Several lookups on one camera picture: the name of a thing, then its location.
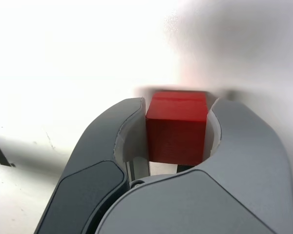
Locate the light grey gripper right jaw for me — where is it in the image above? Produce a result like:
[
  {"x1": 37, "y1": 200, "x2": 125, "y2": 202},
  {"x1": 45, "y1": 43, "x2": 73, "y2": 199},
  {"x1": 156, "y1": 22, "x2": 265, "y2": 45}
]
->
[{"x1": 95, "y1": 98, "x2": 293, "y2": 234}]

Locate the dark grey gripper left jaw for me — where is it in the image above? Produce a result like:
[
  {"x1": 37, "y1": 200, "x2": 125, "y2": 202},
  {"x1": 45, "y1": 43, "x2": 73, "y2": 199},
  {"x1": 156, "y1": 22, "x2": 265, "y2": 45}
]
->
[{"x1": 34, "y1": 97, "x2": 150, "y2": 234}]

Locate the red cube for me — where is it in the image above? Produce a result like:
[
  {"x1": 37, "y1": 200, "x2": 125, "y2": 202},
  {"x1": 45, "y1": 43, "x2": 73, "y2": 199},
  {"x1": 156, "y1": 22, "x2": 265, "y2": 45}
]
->
[{"x1": 146, "y1": 91, "x2": 209, "y2": 164}]

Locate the black tape strip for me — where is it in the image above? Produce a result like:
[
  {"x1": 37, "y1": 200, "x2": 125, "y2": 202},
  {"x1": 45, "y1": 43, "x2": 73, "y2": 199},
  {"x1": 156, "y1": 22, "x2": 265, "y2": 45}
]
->
[{"x1": 0, "y1": 133, "x2": 16, "y2": 168}]

